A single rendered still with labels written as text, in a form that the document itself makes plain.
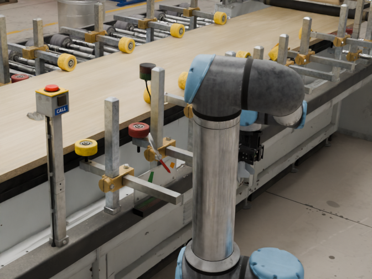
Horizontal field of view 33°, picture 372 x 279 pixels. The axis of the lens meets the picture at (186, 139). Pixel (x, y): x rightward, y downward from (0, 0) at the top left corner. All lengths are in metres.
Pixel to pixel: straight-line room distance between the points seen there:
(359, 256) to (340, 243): 0.14
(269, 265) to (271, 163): 2.25
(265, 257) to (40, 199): 0.89
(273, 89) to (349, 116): 3.56
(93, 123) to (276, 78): 1.23
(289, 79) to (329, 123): 3.28
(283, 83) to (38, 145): 1.15
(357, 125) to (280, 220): 1.48
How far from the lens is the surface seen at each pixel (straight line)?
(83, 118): 2.53
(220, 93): 1.38
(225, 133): 1.44
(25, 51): 3.27
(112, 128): 2.09
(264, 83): 1.37
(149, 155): 2.33
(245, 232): 3.52
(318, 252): 3.44
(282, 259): 1.74
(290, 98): 1.41
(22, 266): 2.00
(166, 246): 3.06
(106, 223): 2.19
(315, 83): 4.05
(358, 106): 4.87
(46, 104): 1.85
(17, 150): 2.27
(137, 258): 2.94
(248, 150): 2.13
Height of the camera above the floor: 1.82
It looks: 23 degrees down
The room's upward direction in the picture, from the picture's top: 2 degrees clockwise
